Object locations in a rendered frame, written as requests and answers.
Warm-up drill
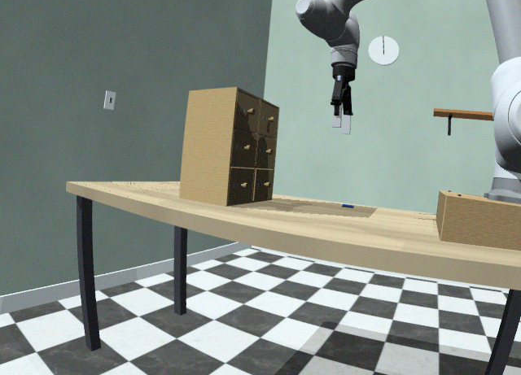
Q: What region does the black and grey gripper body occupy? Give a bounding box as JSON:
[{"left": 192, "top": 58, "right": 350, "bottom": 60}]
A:
[{"left": 332, "top": 65, "right": 355, "bottom": 89}]

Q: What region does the brown wooden drawer front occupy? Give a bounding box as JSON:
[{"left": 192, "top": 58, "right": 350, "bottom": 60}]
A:
[
  {"left": 253, "top": 168, "right": 274, "bottom": 201},
  {"left": 259, "top": 102, "right": 278, "bottom": 137},
  {"left": 231, "top": 129, "right": 257, "bottom": 166},
  {"left": 234, "top": 91, "right": 260, "bottom": 131},
  {"left": 256, "top": 134, "right": 276, "bottom": 168},
  {"left": 228, "top": 167, "right": 254, "bottom": 204}
]

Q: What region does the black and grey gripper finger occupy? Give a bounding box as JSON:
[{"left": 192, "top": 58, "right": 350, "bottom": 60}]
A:
[
  {"left": 342, "top": 86, "right": 353, "bottom": 134},
  {"left": 331, "top": 76, "right": 349, "bottom": 128}
]

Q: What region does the small wooden chest of drawers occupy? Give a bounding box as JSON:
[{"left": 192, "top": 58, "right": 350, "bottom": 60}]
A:
[{"left": 179, "top": 87, "right": 279, "bottom": 206}]

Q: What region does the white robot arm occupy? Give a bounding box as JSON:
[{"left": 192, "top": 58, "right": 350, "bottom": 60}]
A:
[{"left": 296, "top": 0, "right": 521, "bottom": 204}]

